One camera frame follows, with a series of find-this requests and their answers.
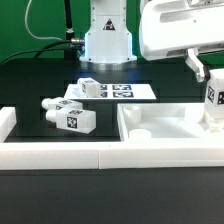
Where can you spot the white marker sheet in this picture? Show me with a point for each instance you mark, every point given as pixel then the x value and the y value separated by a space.
pixel 114 92

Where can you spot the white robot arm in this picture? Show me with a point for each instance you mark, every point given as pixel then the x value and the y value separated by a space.
pixel 108 43

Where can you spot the black pole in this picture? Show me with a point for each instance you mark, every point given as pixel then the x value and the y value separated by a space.
pixel 71 53

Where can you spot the white fence wall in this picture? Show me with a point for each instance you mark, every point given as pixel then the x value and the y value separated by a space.
pixel 105 155

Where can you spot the white square tabletop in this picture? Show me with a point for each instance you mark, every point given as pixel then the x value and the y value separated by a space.
pixel 138 122

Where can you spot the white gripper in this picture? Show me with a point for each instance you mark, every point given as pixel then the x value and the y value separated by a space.
pixel 169 27

